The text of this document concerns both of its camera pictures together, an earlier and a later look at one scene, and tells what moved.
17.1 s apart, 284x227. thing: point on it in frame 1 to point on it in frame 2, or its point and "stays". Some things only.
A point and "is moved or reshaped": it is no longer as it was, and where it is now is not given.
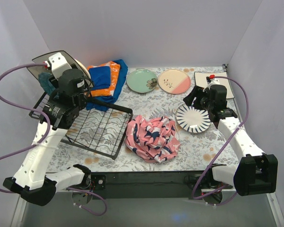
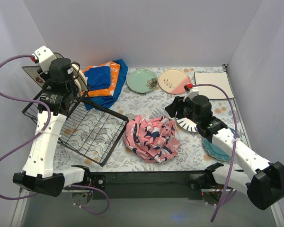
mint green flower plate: (142, 80) stays
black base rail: (149, 185) stays
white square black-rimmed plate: (200, 80) stays
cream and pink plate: (174, 81) stays
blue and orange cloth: (106, 80) stays
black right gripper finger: (198, 92) to (179, 101)
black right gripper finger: (189, 100) to (171, 109)
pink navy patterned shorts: (153, 139) stays
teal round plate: (43, 79) is moved or reshaped
